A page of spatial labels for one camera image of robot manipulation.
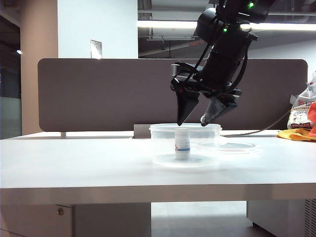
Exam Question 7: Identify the clear round snap lid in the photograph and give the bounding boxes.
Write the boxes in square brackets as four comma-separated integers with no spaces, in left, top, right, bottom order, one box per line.
[194,140,262,156]

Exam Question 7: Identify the round clear plastic box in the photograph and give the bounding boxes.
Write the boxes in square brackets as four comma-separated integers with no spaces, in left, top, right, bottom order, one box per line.
[149,122,222,172]

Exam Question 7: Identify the yellow cloth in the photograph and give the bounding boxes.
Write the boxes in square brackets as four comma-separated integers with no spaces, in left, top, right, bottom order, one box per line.
[276,128,316,142]

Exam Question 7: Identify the printed plastic snack bag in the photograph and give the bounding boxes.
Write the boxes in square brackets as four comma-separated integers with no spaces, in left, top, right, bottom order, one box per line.
[287,71,316,130]

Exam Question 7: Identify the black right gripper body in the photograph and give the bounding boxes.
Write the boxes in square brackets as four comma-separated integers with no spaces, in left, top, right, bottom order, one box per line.
[169,61,243,110]

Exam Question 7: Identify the grey-brown desk divider panel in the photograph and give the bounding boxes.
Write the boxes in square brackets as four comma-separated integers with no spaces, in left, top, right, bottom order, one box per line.
[37,58,309,132]

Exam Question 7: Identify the long ceiling light strip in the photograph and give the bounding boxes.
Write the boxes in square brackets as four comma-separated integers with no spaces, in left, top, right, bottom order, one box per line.
[137,20,316,32]

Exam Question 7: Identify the small white medicine bottle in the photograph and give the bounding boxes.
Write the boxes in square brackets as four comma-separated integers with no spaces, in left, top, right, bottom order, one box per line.
[174,128,191,160]

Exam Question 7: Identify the small wall notice plate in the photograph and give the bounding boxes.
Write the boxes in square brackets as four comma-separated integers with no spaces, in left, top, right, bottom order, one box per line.
[90,39,103,60]

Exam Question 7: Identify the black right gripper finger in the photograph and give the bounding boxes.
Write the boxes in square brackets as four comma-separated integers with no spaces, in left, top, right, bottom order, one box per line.
[176,90,200,127]

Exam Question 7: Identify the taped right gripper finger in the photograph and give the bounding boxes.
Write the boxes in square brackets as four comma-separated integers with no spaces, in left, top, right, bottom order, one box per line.
[200,97,228,127]

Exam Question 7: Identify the white cabinet with vent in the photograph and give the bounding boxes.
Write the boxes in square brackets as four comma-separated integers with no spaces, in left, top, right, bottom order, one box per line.
[246,198,316,237]

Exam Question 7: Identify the orange-red cloth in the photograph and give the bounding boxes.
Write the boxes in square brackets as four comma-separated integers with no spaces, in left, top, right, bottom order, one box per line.
[306,101,316,137]

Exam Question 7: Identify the white cabinet with lock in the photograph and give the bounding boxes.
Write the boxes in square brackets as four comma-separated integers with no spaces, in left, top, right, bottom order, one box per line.
[0,203,152,237]

